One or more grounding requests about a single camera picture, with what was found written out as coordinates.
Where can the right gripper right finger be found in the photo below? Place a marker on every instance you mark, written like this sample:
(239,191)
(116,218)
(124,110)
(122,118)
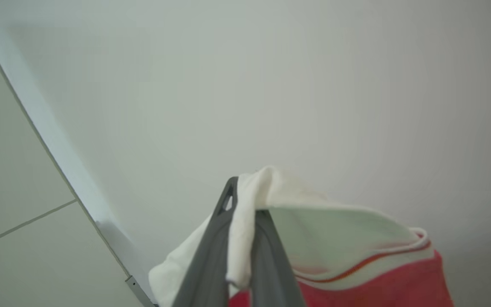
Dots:
(273,277)

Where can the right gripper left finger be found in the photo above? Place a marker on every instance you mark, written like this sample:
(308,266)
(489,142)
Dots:
(211,264)

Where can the red white-trimmed jersey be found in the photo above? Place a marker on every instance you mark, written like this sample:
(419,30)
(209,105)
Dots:
(377,285)

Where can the pale white trim strip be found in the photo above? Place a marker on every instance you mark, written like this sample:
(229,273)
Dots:
(60,140)

